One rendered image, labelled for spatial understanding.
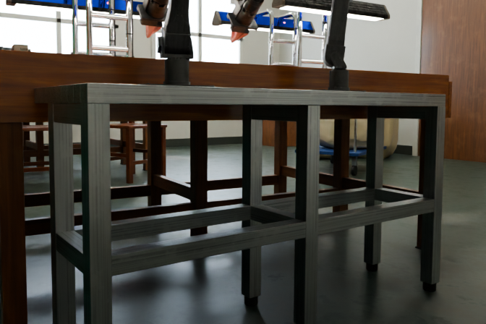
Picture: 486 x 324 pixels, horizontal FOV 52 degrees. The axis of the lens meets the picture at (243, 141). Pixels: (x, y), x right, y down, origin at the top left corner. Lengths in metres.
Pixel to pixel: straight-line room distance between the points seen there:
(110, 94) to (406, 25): 6.12
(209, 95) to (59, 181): 0.42
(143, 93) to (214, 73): 0.57
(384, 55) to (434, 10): 0.91
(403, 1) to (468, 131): 1.91
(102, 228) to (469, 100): 5.59
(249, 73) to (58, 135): 0.68
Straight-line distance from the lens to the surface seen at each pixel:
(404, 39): 6.93
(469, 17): 6.42
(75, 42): 2.19
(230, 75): 1.61
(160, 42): 1.31
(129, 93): 1.04
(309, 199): 1.34
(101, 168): 1.02
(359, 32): 7.44
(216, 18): 2.61
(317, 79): 1.81
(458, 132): 6.39
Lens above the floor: 0.63
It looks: 4 degrees down
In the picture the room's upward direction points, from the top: straight up
